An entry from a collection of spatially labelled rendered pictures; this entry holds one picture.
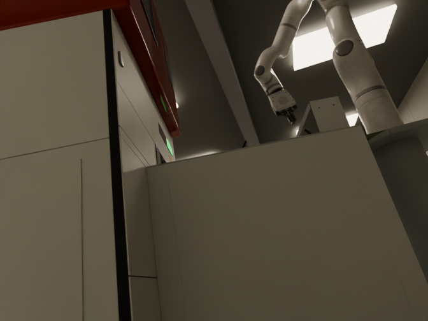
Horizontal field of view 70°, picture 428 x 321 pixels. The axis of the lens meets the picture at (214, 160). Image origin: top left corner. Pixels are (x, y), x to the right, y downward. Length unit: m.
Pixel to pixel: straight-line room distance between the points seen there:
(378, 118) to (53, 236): 1.04
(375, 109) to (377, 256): 0.56
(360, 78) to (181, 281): 0.95
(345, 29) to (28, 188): 1.26
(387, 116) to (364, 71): 0.20
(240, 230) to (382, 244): 0.34
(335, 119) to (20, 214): 0.87
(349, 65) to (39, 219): 1.11
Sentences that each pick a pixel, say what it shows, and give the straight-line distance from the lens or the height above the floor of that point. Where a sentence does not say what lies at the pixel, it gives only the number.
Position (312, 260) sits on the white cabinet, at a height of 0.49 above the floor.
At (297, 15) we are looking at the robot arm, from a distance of 1.65.
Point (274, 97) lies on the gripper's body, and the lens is 1.48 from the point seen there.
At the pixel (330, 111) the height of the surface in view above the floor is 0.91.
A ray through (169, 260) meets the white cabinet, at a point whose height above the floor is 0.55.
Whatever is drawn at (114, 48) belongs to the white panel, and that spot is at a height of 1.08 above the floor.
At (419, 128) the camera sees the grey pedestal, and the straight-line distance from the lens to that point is 1.12.
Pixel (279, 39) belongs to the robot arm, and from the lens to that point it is 1.59.
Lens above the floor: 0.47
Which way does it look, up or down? 23 degrees up
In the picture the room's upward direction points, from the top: 11 degrees counter-clockwise
